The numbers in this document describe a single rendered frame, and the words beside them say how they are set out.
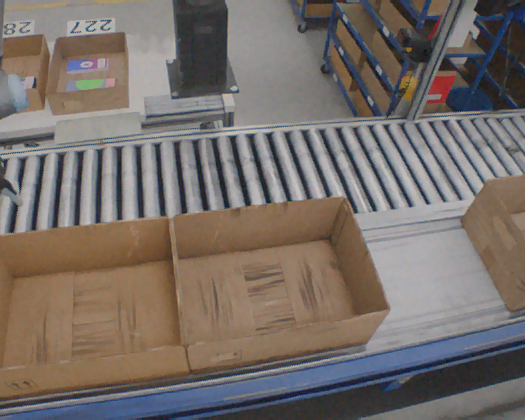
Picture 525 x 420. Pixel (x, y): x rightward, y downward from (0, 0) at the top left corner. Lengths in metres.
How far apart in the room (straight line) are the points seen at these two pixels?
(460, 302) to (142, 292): 0.76
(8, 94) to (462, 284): 1.21
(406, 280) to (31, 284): 0.89
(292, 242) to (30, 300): 0.63
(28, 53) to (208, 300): 1.43
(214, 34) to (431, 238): 0.99
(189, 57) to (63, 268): 0.91
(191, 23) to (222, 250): 0.84
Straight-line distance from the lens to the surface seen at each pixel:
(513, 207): 1.41
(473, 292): 1.21
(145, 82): 1.82
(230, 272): 1.05
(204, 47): 1.66
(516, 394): 2.24
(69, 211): 1.41
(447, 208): 1.33
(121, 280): 1.07
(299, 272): 1.07
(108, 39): 1.98
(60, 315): 1.06
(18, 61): 2.08
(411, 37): 1.61
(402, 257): 1.18
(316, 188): 1.43
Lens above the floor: 1.80
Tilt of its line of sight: 51 degrees down
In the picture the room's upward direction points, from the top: 6 degrees clockwise
